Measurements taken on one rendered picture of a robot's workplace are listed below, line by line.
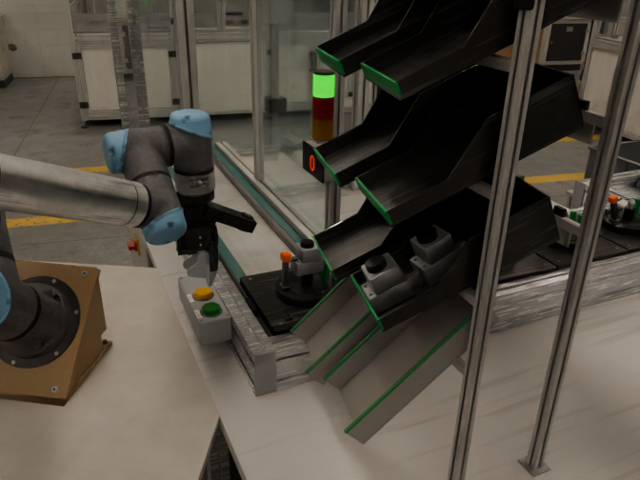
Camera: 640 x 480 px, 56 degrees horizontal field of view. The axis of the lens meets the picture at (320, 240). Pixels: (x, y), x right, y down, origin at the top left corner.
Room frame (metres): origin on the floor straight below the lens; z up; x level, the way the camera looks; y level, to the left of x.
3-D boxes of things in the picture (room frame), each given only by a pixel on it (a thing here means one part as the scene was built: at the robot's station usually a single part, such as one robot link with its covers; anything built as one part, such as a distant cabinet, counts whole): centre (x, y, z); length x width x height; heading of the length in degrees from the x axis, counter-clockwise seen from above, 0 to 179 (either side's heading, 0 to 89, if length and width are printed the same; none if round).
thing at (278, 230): (1.46, 0.13, 0.91); 0.84 x 0.28 x 0.10; 25
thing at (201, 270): (1.08, 0.24, 1.07); 0.06 x 0.03 x 0.09; 115
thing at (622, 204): (1.59, -0.87, 1.01); 0.24 x 0.24 x 0.13; 25
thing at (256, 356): (1.36, 0.28, 0.91); 0.89 x 0.06 x 0.11; 25
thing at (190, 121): (1.09, 0.25, 1.34); 0.09 x 0.08 x 0.11; 120
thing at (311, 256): (1.18, 0.02, 1.06); 0.08 x 0.04 x 0.07; 115
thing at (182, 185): (1.09, 0.24, 1.26); 0.08 x 0.08 x 0.05
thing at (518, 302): (1.37, -0.41, 0.91); 1.24 x 0.33 x 0.10; 115
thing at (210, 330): (1.16, 0.26, 0.93); 0.21 x 0.07 x 0.06; 25
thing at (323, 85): (1.40, 0.00, 1.38); 0.05 x 0.05 x 0.05
